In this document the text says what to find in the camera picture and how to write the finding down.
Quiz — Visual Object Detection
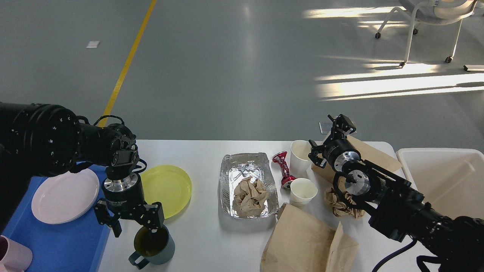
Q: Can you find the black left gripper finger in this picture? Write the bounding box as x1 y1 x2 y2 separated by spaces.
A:
141 202 164 240
93 199 122 238

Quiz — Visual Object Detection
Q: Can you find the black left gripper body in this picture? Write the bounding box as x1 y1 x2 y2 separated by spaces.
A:
101 173 146 221

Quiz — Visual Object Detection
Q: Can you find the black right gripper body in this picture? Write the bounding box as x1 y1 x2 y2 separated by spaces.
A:
318 138 352 169

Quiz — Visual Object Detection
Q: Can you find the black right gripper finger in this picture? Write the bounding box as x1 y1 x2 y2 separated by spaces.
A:
328 114 357 141
308 139 328 168

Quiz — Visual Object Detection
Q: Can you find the dark green mug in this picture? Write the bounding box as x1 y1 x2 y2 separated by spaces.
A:
128 225 176 270

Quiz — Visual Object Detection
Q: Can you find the yellow plate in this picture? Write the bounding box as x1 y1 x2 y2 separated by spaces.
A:
141 165 192 219

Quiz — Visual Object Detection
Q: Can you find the pink mug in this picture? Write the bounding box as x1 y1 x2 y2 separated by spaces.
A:
0 235 33 272

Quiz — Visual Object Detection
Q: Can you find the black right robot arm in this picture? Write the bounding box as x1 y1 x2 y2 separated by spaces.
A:
308 114 484 272

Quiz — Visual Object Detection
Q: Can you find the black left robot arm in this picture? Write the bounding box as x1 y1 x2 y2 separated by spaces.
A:
0 103 164 237

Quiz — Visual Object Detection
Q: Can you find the white paper cup rear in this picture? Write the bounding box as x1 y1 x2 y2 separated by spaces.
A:
289 140 312 178

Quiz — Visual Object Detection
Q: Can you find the white paper cup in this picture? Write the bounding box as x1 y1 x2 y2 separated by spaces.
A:
289 140 312 178
289 178 319 207

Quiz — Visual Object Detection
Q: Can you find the small grey floor plate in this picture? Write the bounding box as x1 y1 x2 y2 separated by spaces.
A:
319 121 333 134

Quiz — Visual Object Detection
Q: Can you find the crushed red can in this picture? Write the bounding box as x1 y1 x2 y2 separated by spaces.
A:
272 150 297 190

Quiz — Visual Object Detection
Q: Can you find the brown paper bag rear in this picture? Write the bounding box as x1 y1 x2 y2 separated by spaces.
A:
311 135 405 185

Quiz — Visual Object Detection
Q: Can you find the white paper cup front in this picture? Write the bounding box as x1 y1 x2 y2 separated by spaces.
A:
289 178 319 207

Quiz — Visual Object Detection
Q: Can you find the pink plate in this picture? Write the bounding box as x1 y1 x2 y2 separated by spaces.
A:
31 169 100 224

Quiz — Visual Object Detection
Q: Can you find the blue plastic tray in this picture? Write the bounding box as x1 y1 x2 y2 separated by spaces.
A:
2 177 110 272

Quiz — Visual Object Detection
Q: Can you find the crumpled brown paper ball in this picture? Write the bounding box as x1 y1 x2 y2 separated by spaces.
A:
324 187 366 219

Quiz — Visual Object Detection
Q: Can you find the aluminium foil tray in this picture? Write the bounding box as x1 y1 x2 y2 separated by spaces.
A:
219 153 279 219

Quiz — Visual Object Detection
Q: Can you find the crumpled brown paper in tray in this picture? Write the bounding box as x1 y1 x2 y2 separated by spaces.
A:
234 178 268 212

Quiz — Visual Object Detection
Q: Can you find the large brown paper bag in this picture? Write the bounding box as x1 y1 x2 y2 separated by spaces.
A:
261 203 359 272

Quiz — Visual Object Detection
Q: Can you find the white plastic bin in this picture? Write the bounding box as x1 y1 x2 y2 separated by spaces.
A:
396 148 484 219

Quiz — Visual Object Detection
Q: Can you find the white rolling chair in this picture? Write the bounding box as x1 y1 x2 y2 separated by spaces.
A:
375 0 478 68

